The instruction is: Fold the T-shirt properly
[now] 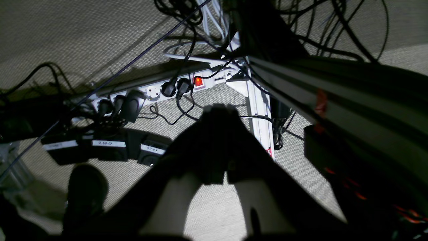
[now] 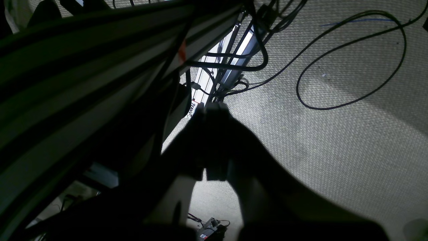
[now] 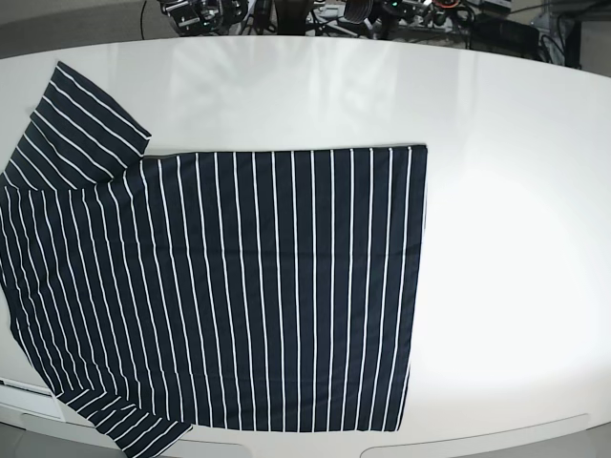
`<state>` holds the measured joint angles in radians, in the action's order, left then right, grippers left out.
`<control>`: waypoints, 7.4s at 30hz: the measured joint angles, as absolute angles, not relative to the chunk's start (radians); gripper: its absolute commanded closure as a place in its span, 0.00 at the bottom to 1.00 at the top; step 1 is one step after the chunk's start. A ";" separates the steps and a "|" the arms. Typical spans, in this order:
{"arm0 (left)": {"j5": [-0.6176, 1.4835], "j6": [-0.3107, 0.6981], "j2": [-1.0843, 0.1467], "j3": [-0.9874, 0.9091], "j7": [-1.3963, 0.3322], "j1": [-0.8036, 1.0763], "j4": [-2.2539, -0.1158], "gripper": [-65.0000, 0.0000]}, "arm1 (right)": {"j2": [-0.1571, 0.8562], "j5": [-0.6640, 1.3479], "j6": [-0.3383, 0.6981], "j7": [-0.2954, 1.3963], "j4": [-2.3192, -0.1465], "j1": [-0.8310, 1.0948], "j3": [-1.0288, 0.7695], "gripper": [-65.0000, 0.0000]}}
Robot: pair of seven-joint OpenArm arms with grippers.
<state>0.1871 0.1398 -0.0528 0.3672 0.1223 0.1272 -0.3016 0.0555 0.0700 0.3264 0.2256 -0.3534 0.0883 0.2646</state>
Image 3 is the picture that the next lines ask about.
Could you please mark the black box behind table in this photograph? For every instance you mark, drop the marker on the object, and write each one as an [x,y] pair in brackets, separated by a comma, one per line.
[506,34]

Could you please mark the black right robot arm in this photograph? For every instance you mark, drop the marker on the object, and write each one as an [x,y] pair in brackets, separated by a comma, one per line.
[197,17]

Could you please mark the navy white striped T-shirt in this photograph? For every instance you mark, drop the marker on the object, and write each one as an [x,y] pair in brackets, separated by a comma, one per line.
[257,291]

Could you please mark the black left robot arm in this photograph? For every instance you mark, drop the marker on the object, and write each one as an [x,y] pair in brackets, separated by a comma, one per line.
[431,14]

